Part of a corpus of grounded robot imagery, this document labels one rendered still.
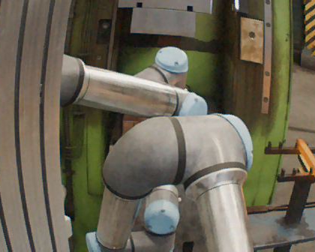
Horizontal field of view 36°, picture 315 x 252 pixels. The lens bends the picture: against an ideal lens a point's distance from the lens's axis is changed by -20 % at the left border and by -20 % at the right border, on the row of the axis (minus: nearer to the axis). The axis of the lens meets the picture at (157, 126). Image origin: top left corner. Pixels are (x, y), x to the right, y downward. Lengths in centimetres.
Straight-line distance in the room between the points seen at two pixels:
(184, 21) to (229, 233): 95
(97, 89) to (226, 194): 31
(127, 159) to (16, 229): 48
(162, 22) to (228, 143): 81
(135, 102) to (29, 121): 64
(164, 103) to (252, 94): 81
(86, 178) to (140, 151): 114
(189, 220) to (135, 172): 97
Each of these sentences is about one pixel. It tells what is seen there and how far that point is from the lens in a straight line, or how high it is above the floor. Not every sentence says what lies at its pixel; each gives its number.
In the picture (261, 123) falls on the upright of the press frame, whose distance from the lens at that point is 199.
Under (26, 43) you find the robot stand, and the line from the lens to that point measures 47.
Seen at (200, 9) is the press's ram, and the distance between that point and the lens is 171.
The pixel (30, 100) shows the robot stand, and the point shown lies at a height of 147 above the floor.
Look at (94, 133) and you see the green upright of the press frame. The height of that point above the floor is 87.
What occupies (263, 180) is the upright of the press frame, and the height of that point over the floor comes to 72.
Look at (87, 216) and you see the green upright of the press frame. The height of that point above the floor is 51.
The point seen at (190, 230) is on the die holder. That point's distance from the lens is 193.
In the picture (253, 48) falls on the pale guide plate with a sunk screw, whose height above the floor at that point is 124.
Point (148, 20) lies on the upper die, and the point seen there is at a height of 132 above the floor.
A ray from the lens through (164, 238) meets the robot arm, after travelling 129.
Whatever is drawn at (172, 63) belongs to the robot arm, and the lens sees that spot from 134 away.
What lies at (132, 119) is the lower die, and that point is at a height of 98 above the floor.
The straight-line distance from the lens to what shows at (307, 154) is 172.
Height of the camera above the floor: 163
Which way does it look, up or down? 21 degrees down
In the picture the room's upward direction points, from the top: 4 degrees clockwise
